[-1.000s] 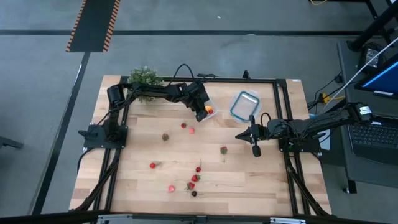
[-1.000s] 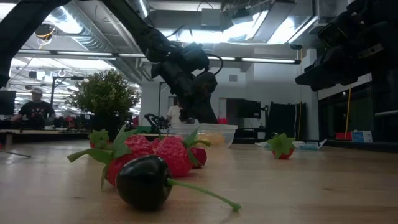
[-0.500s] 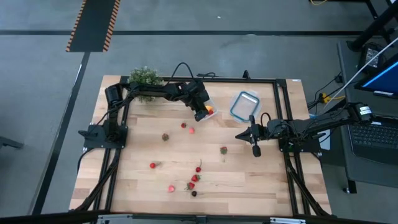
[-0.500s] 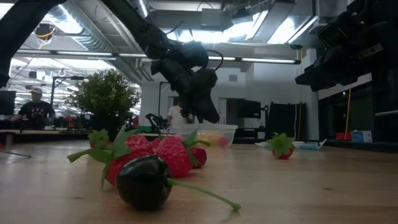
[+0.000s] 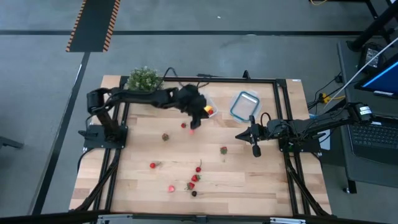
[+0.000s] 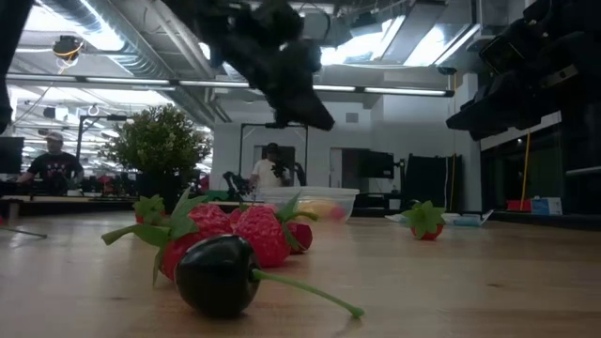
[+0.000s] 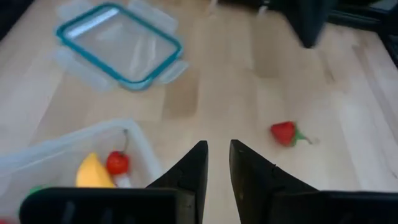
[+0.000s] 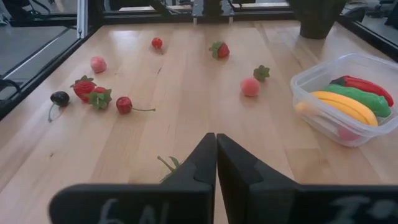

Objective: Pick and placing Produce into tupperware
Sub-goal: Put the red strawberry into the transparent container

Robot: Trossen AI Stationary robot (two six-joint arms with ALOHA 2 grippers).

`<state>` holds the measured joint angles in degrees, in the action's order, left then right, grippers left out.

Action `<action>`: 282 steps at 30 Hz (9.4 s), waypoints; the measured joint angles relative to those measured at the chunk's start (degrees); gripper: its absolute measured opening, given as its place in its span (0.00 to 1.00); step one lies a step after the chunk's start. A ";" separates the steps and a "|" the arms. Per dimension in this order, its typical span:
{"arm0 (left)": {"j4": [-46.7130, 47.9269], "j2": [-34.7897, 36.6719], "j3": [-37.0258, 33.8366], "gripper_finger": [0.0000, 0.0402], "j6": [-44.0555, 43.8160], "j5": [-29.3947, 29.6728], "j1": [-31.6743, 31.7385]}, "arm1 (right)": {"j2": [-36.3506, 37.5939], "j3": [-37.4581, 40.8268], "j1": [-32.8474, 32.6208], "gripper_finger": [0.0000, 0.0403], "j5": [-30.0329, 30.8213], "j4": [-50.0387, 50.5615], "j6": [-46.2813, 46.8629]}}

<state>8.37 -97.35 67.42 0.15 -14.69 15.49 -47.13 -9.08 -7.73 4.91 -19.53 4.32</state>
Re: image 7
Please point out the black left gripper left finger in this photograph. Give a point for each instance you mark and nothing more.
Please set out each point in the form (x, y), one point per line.
(192, 186)

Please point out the red toy vegetable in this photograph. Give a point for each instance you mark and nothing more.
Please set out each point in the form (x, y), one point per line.
(4, 221)

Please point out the red toy strawberry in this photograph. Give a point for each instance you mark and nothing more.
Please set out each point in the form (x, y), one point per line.
(283, 133)

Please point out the clear plastic tupperware container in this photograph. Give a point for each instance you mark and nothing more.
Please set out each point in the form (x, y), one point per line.
(136, 149)

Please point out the yellow toy banana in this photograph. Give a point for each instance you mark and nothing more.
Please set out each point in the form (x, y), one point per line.
(91, 174)

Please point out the clear lid with teal rim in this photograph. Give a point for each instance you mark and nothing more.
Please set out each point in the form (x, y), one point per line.
(121, 46)

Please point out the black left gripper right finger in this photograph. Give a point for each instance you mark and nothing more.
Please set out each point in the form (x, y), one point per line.
(255, 186)

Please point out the red toy cherry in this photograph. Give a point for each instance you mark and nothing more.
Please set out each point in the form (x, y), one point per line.
(117, 162)

